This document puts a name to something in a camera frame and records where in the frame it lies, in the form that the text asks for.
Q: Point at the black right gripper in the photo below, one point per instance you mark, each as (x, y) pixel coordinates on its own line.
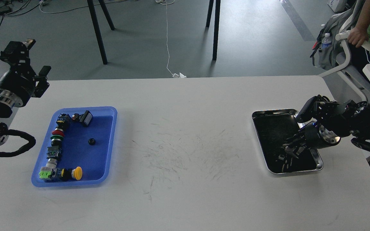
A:
(315, 136)

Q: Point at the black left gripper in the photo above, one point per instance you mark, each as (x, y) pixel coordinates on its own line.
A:
(21, 83)

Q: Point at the small black gear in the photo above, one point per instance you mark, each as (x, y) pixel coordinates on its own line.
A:
(91, 141)

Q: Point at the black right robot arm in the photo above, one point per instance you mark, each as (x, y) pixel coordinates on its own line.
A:
(326, 122)

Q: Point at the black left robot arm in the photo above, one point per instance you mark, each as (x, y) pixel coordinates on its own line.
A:
(5, 132)

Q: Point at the person's hand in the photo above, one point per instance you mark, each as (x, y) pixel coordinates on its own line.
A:
(358, 35)

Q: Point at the silver metal tray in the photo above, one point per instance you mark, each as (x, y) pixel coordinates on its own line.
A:
(273, 127)

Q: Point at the black square push button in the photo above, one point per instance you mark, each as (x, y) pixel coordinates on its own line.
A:
(85, 119)

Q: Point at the black stand leg left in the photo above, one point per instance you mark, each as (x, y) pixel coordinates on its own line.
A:
(94, 19)

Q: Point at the black stand leg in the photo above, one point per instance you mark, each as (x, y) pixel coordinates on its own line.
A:
(94, 19)
(217, 4)

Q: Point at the blue plastic tray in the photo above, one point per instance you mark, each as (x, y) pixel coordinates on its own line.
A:
(94, 160)

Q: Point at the grey backpack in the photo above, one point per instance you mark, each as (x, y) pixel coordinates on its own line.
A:
(326, 57)

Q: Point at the clear water bottle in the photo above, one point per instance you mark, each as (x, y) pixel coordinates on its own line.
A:
(326, 41)

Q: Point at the yellow mushroom push button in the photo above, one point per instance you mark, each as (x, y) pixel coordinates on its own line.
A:
(68, 174)

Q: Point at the black stand leg right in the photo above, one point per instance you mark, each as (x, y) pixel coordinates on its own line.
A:
(217, 4)

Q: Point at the black blue switch block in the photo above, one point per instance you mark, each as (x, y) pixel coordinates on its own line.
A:
(63, 122)

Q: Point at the red push button switch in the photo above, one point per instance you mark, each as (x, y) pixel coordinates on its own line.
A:
(58, 132)

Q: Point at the green push button switch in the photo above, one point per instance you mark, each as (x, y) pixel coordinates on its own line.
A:
(58, 138)

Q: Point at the black switch contact block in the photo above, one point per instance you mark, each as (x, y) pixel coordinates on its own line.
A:
(54, 152)

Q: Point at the green block silver switch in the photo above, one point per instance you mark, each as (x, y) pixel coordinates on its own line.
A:
(46, 172)

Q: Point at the white chair frame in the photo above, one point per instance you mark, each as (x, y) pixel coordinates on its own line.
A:
(348, 73)

